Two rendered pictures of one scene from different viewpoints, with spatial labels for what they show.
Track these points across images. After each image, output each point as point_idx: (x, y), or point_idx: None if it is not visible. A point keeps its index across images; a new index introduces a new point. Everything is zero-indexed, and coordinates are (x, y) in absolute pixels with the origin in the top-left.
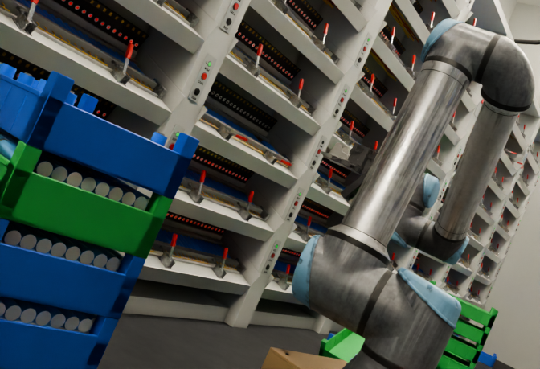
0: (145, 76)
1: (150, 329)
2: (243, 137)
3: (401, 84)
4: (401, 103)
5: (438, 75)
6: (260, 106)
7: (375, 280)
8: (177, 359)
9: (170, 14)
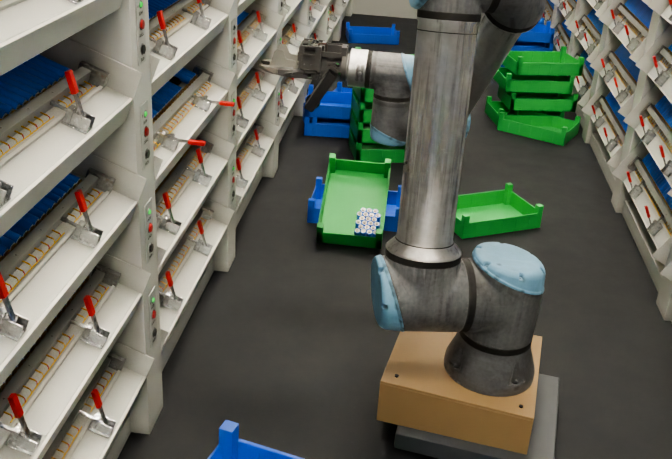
0: (87, 187)
1: (201, 376)
2: (174, 113)
3: None
4: None
5: (451, 39)
6: None
7: (465, 289)
8: (265, 406)
9: (101, 123)
